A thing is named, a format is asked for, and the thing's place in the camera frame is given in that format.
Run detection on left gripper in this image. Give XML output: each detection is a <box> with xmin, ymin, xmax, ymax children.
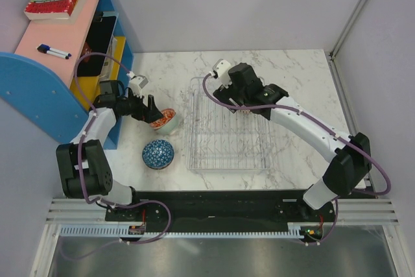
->
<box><xmin>119</xmin><ymin>88</ymin><xmax>163</xmax><ymax>124</ymax></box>

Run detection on orange floral bowl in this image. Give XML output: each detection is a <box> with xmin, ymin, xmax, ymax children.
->
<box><xmin>150</xmin><ymin>108</ymin><xmax>176</xmax><ymax>130</ymax></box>

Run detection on pale green bowl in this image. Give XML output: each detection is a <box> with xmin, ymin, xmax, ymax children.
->
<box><xmin>153</xmin><ymin>113</ymin><xmax>180</xmax><ymax>135</ymax></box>

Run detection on blue triangle pattern bowl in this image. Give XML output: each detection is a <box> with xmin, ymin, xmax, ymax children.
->
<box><xmin>142</xmin><ymin>139</ymin><xmax>174</xmax><ymax>170</ymax></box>

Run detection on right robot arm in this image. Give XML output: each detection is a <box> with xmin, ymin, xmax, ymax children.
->
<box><xmin>210</xmin><ymin>60</ymin><xmax>372</xmax><ymax>221</ymax></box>

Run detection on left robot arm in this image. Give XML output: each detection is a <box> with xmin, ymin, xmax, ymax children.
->
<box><xmin>56</xmin><ymin>75</ymin><xmax>163</xmax><ymax>221</ymax></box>

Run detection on yellow folder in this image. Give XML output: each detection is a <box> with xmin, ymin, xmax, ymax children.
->
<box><xmin>70</xmin><ymin>36</ymin><xmax>126</xmax><ymax>111</ymax></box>

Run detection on blue capped marker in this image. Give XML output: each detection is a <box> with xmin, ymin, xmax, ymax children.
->
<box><xmin>45</xmin><ymin>48</ymin><xmax>71</xmax><ymax>60</ymax></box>

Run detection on blue pink shelf unit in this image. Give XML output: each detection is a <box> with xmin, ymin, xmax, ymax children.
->
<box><xmin>1</xmin><ymin>0</ymin><xmax>118</xmax><ymax>144</ymax></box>

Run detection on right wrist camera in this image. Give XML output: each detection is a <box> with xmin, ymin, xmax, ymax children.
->
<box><xmin>210</xmin><ymin>59</ymin><xmax>233</xmax><ymax>86</ymax></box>

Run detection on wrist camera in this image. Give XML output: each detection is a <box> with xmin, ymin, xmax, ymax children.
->
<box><xmin>127</xmin><ymin>71</ymin><xmax>148</xmax><ymax>97</ymax></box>
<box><xmin>210</xmin><ymin>59</ymin><xmax>233</xmax><ymax>86</ymax></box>

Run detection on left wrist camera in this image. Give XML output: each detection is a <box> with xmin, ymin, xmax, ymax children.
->
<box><xmin>127</xmin><ymin>71</ymin><xmax>148</xmax><ymax>97</ymax></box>

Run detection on white wire dish rack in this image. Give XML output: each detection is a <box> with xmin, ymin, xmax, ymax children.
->
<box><xmin>185</xmin><ymin>77</ymin><xmax>272</xmax><ymax>173</ymax></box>

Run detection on aluminium frame rail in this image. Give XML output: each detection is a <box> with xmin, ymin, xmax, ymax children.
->
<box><xmin>327</xmin><ymin>0</ymin><xmax>369</xmax><ymax>62</ymax></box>

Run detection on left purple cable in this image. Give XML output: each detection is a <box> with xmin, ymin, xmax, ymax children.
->
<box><xmin>58</xmin><ymin>53</ymin><xmax>172</xmax><ymax>261</ymax></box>

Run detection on purple cable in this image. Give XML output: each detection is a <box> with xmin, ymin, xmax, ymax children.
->
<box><xmin>202</xmin><ymin>74</ymin><xmax>392</xmax><ymax>247</ymax></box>
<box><xmin>58</xmin><ymin>53</ymin><xmax>172</xmax><ymax>261</ymax></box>

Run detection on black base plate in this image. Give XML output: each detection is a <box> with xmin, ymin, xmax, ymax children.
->
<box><xmin>103</xmin><ymin>188</ymin><xmax>379</xmax><ymax>235</ymax></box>

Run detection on white cable duct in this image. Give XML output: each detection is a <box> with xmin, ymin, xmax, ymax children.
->
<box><xmin>60</xmin><ymin>221</ymin><xmax>328</xmax><ymax>238</ymax></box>

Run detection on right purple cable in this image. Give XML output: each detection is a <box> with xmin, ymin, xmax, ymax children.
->
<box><xmin>202</xmin><ymin>74</ymin><xmax>392</xmax><ymax>247</ymax></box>

